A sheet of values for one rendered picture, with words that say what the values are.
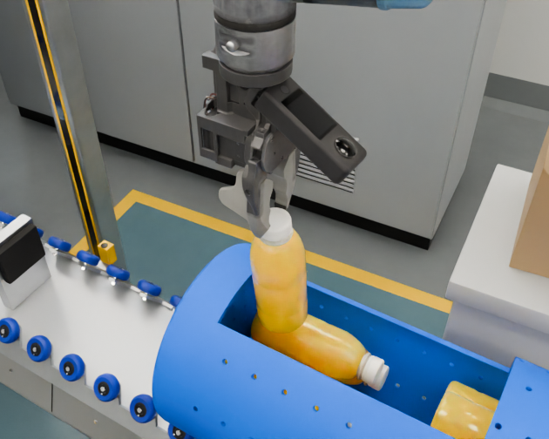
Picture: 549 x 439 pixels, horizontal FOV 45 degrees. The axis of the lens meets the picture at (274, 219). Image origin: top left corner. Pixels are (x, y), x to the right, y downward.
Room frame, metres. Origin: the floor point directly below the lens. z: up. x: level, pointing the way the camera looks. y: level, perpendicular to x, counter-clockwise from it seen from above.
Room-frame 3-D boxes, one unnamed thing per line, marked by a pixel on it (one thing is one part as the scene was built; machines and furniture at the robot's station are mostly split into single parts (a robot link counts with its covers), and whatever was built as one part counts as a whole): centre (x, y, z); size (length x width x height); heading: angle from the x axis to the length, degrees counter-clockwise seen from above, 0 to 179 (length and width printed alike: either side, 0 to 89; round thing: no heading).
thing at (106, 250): (0.91, 0.35, 0.92); 0.08 x 0.03 x 0.05; 149
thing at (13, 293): (0.83, 0.46, 1.00); 0.10 x 0.04 x 0.15; 149
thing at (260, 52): (0.56, 0.02, 1.59); 0.08 x 0.08 x 0.05
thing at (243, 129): (0.57, 0.02, 1.51); 0.09 x 0.08 x 0.12; 59
